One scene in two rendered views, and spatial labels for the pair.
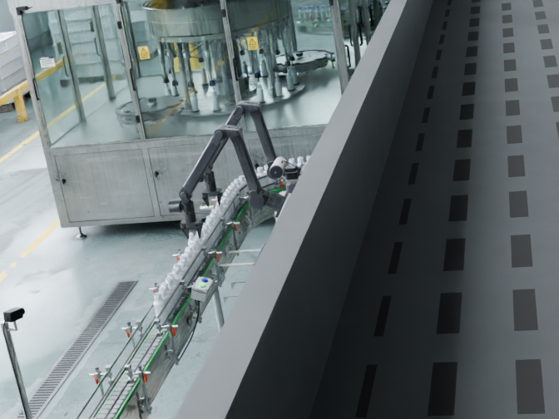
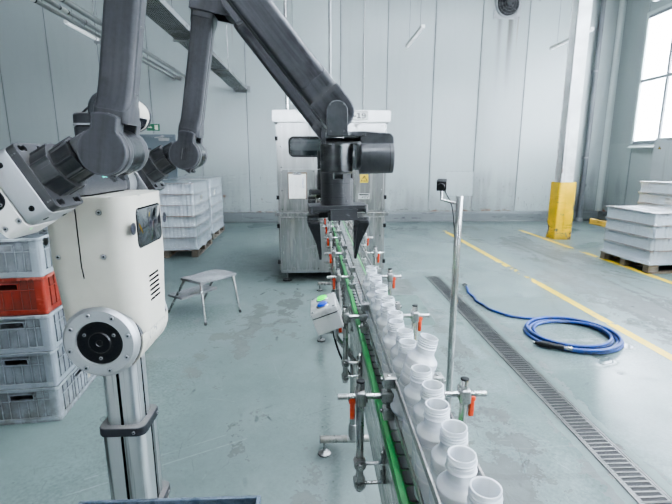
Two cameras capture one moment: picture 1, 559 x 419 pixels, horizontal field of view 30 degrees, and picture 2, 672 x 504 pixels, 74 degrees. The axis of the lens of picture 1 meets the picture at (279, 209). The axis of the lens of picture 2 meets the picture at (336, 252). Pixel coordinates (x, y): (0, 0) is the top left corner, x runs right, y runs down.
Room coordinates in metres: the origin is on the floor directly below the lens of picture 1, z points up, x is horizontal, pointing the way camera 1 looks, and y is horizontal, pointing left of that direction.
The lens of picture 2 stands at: (6.25, 0.13, 1.53)
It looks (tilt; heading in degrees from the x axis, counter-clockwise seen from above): 12 degrees down; 164
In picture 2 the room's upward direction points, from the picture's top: straight up
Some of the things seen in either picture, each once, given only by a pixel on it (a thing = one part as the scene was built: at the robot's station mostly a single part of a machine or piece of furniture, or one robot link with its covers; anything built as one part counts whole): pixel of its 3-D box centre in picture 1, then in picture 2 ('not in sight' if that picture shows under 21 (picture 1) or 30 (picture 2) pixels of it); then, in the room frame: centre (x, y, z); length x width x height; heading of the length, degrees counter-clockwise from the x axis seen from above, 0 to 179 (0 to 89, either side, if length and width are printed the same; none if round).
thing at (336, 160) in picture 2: (208, 176); (339, 158); (5.50, 0.36, 1.53); 0.07 x 0.06 x 0.07; 77
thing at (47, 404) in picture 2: not in sight; (47, 381); (3.17, -0.92, 0.11); 0.61 x 0.41 x 0.22; 172
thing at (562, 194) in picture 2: not in sight; (560, 210); (-0.84, 6.81, 0.55); 0.40 x 0.40 x 1.10; 76
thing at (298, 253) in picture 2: not in sight; (329, 194); (0.24, 1.81, 1.05); 1.60 x 1.40 x 2.10; 166
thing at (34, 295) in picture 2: not in sight; (33, 283); (3.16, -0.92, 0.78); 0.61 x 0.41 x 0.22; 173
